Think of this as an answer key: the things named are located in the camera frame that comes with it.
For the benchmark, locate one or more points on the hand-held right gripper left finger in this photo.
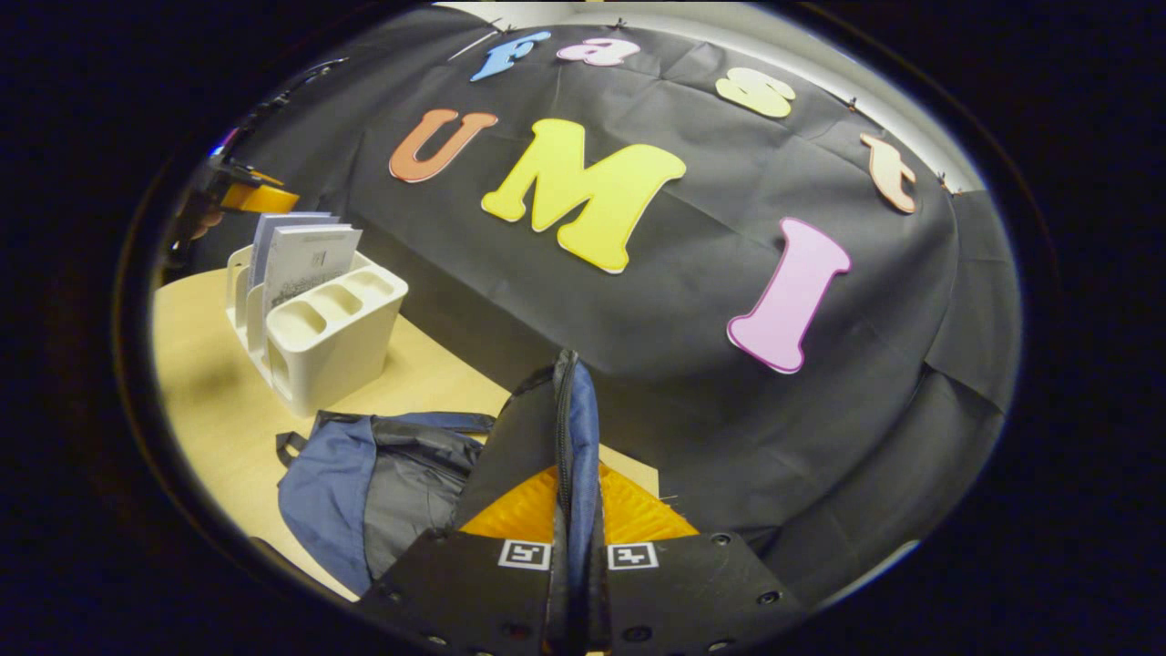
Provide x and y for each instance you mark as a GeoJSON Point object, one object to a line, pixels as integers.
{"type": "Point", "coordinates": [455, 592]}

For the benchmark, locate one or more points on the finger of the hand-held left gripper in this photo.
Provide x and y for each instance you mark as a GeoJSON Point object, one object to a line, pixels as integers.
{"type": "Point", "coordinates": [260, 199]}

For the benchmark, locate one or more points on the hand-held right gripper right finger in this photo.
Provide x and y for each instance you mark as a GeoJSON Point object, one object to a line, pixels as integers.
{"type": "Point", "coordinates": [692, 592]}

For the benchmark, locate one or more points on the pale lavender book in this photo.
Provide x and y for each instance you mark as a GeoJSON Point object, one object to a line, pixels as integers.
{"type": "Point", "coordinates": [273, 223]}

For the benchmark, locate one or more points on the grey patterned book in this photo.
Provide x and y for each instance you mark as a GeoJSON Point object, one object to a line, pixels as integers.
{"type": "Point", "coordinates": [305, 260]}

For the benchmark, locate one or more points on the blue schoolbag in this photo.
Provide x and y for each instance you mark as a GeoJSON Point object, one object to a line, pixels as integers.
{"type": "Point", "coordinates": [328, 492]}

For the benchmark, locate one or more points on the cream plastic bookshelf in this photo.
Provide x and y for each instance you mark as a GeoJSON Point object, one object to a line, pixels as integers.
{"type": "Point", "coordinates": [337, 346]}

